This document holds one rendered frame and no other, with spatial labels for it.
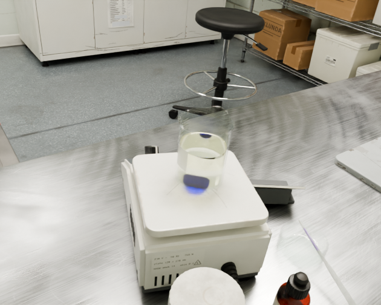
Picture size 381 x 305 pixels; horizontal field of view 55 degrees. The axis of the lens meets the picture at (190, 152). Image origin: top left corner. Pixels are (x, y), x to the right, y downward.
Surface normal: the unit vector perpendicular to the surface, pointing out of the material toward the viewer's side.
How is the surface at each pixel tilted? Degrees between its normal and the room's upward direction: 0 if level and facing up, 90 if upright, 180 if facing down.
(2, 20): 90
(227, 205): 0
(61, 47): 90
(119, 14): 90
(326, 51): 93
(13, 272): 0
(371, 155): 0
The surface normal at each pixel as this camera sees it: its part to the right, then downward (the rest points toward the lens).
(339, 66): -0.82, 0.29
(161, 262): 0.24, 0.56
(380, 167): 0.09, -0.83
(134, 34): 0.57, 0.50
